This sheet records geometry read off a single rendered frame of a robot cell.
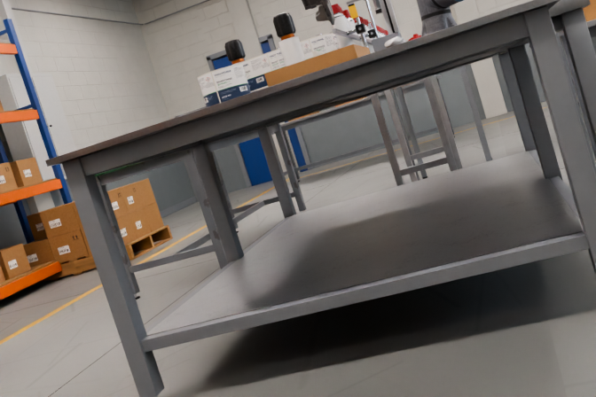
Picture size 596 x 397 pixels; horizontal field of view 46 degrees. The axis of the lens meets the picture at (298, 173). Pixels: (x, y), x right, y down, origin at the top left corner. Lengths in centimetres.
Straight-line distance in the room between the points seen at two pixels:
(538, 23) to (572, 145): 32
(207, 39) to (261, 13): 96
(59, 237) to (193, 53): 536
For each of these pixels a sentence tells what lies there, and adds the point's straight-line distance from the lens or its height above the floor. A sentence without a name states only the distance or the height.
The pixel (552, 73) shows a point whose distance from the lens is 190.
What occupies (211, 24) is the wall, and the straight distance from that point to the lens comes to 1134.
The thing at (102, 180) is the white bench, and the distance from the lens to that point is 431.
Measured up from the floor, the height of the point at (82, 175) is 76.
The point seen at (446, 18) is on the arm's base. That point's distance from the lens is 280.
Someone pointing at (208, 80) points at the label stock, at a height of 99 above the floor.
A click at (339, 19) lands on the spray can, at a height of 102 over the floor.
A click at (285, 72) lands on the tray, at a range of 195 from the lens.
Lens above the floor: 71
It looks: 4 degrees down
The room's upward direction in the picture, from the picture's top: 17 degrees counter-clockwise
